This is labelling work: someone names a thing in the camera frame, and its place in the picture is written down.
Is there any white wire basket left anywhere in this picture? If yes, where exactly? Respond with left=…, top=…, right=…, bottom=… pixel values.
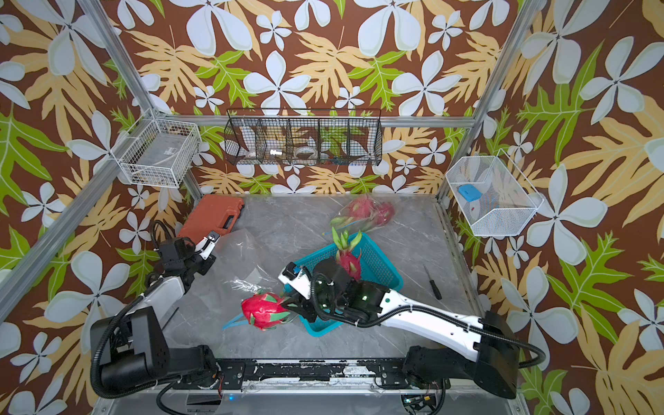
left=113, top=112, right=202, bottom=188

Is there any screwdriver black yellow handle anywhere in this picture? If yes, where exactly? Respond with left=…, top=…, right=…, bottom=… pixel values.
left=423, top=265, right=443, bottom=301

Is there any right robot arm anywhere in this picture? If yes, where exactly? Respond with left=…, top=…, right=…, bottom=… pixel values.
left=278, top=259, right=546, bottom=399

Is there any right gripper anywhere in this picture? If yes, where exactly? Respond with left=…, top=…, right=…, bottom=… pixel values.
left=279, top=277, right=350, bottom=323

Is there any black wire basket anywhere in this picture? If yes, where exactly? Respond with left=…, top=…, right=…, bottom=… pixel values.
left=221, top=108, right=384, bottom=166

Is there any white wire basket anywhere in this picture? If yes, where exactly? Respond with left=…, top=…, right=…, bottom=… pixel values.
left=113, top=112, right=202, bottom=188
left=445, top=150, right=544, bottom=238

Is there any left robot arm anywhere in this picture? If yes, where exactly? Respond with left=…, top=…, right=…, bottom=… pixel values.
left=90, top=221, right=220, bottom=399

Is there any black mounting base rail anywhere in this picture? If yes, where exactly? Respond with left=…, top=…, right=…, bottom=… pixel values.
left=170, top=357, right=452, bottom=391

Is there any zip-top bag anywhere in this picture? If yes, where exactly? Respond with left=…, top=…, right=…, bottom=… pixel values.
left=204, top=230, right=299, bottom=330
left=330, top=195, right=396, bottom=234

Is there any white wire basket right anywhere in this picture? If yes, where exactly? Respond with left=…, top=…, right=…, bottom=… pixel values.
left=445, top=150, right=544, bottom=238

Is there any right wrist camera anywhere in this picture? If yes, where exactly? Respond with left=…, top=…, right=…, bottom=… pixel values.
left=278, top=262, right=312, bottom=300

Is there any blue object in basket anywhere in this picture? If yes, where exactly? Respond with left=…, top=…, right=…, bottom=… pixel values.
left=458, top=184, right=482, bottom=202

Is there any dragon fruit bag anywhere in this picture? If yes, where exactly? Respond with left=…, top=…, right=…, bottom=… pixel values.
left=330, top=195, right=375, bottom=230
left=332, top=228, right=363, bottom=281
left=372, top=202, right=396, bottom=228
left=241, top=292, right=292, bottom=330

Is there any teal plastic basket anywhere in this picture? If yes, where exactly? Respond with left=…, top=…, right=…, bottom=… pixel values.
left=292, top=232, right=405, bottom=337

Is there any red plastic tool case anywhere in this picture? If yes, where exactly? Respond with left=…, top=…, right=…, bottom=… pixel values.
left=176, top=195, right=245, bottom=243

